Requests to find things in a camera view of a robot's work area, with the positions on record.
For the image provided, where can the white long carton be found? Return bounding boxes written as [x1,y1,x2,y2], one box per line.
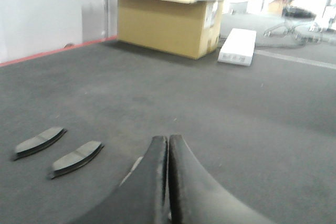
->
[217,28,257,67]

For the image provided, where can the cardboard box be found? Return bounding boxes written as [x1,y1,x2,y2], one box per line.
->
[117,0,224,59]

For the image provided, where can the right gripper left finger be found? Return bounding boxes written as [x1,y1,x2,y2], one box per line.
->
[71,135,168,223]

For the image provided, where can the silver chair base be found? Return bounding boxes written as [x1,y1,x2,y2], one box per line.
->
[264,6,327,45]

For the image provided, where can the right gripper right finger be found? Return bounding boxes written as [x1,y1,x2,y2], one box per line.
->
[168,134,272,223]

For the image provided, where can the grey brake pad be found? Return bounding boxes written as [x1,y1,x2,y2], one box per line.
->
[48,141,104,179]
[12,127,67,161]

